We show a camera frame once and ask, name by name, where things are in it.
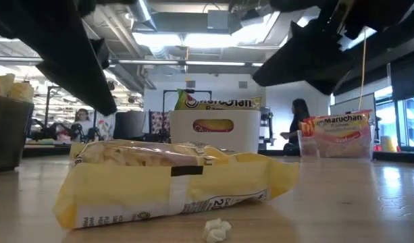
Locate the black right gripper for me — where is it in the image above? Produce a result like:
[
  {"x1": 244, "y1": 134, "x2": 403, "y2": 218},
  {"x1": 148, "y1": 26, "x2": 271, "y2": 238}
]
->
[{"x1": 252, "y1": 0, "x2": 414, "y2": 97}]

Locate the green Maruchan ramen pack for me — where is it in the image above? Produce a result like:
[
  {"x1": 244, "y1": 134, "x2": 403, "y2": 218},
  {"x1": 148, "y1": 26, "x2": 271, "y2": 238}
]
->
[{"x1": 174, "y1": 88, "x2": 263, "y2": 133}]

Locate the clear plastic bin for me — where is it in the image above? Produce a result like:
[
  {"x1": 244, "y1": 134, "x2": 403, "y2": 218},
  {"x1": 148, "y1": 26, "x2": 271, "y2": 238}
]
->
[{"x1": 296, "y1": 113, "x2": 376, "y2": 159}]

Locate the dark smoked plastic bin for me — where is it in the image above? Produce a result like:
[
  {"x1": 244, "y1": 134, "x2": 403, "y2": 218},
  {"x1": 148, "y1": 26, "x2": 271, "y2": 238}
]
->
[{"x1": 0, "y1": 95, "x2": 35, "y2": 173}]

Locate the person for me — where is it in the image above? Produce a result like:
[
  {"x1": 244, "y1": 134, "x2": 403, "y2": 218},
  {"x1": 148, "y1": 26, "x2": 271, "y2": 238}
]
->
[
  {"x1": 71, "y1": 107, "x2": 95, "y2": 141},
  {"x1": 280, "y1": 97, "x2": 311, "y2": 151}
]

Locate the black equipment stand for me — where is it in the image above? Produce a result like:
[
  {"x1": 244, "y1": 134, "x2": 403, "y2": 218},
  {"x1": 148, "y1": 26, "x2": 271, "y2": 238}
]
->
[{"x1": 259, "y1": 106, "x2": 276, "y2": 150}]

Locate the white board panel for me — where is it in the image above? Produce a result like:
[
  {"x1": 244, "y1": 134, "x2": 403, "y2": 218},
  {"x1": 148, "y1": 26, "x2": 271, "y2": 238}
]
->
[{"x1": 330, "y1": 92, "x2": 376, "y2": 115}]

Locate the white plastic bin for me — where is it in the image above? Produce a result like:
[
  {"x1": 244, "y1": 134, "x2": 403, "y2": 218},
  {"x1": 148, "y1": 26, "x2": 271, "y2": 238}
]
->
[{"x1": 168, "y1": 109, "x2": 262, "y2": 155}]

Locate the grey office chair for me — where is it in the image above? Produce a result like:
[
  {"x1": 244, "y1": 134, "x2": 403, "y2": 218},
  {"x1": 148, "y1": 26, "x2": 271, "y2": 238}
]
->
[{"x1": 113, "y1": 110, "x2": 150, "y2": 141}]

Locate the grey ceiling box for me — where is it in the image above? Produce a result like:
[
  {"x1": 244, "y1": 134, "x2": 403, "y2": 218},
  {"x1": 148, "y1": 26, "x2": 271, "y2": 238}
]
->
[{"x1": 206, "y1": 9, "x2": 232, "y2": 34}]

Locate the yellowish paper roll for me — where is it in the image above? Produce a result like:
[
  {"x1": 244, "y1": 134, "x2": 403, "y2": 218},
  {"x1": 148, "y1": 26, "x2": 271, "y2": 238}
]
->
[{"x1": 380, "y1": 134, "x2": 398, "y2": 153}]

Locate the glass window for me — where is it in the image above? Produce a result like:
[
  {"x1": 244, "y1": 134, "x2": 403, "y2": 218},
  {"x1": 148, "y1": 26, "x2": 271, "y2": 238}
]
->
[{"x1": 375, "y1": 86, "x2": 414, "y2": 153}]

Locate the white noodle crumb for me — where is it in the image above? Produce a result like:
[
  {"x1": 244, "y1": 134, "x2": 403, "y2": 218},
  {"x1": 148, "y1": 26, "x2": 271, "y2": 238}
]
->
[{"x1": 203, "y1": 217, "x2": 233, "y2": 243}]

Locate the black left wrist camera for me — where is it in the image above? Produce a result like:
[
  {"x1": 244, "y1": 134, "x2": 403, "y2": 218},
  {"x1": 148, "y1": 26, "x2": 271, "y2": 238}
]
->
[{"x1": 90, "y1": 37, "x2": 111, "y2": 71}]

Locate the yellow hanging cord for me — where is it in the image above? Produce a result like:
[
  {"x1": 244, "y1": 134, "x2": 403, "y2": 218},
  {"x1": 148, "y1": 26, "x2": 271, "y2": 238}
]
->
[{"x1": 357, "y1": 26, "x2": 368, "y2": 111}]

